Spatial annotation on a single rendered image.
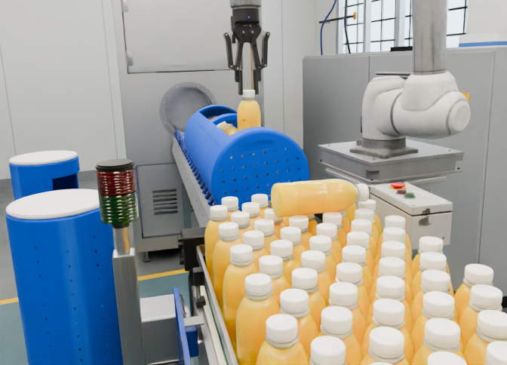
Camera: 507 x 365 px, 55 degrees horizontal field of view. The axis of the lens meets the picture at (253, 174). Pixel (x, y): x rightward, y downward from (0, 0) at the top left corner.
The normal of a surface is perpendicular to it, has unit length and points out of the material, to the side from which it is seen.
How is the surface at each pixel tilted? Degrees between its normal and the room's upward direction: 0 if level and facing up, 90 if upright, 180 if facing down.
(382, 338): 0
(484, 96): 90
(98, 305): 89
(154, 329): 90
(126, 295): 90
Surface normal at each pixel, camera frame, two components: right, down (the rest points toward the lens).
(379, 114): -0.83, 0.17
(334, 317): -0.04, -0.97
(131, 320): 0.22, 0.22
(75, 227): 0.59, 0.17
